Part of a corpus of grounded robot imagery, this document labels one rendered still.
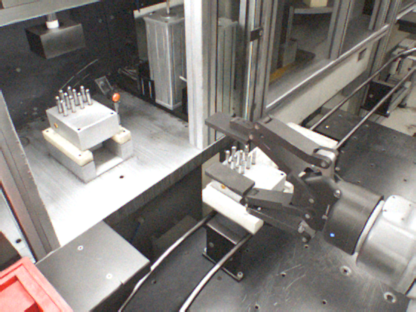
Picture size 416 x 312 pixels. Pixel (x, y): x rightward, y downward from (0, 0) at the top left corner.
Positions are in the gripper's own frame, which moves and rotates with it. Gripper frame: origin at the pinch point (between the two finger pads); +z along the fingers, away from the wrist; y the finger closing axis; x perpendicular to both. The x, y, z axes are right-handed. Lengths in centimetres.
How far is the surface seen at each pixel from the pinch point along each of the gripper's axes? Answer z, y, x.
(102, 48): 64, -9, -24
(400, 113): 20, -113, -241
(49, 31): 40.1, 8.0, 1.8
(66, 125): 37.4, -10.0, 4.6
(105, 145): 38.3, -20.1, -3.6
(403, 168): -13, -44, -77
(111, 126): 33.1, -12.1, -3.1
